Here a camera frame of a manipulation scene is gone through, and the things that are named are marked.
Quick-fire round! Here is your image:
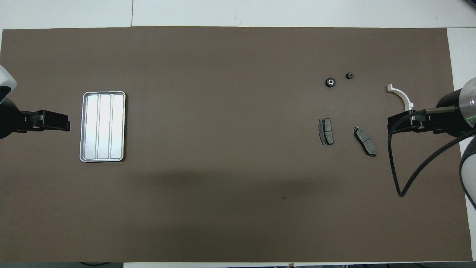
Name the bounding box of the silver metal tray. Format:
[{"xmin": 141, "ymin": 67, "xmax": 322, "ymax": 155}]
[{"xmin": 79, "ymin": 91, "xmax": 126, "ymax": 163}]

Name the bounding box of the short grey brake pad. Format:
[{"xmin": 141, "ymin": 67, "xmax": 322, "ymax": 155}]
[{"xmin": 318, "ymin": 118, "xmax": 334, "ymax": 146}]

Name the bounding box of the brown paper table mat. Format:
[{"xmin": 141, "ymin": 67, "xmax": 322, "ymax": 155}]
[{"xmin": 0, "ymin": 26, "xmax": 473, "ymax": 263}]

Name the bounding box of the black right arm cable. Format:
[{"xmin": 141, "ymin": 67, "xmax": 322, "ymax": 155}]
[{"xmin": 387, "ymin": 110, "xmax": 476, "ymax": 198}]

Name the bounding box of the long grey brake pad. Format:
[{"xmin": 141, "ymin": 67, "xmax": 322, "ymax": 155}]
[{"xmin": 353, "ymin": 126, "xmax": 377, "ymax": 157}]

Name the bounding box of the white curved plastic bracket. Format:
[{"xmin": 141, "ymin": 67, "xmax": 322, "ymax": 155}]
[{"xmin": 387, "ymin": 84, "xmax": 415, "ymax": 112}]

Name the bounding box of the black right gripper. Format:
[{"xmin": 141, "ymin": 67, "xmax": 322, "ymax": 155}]
[{"xmin": 387, "ymin": 109, "xmax": 443, "ymax": 135}]

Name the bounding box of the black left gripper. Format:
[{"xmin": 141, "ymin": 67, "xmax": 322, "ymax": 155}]
[{"xmin": 22, "ymin": 110, "xmax": 71, "ymax": 132}]

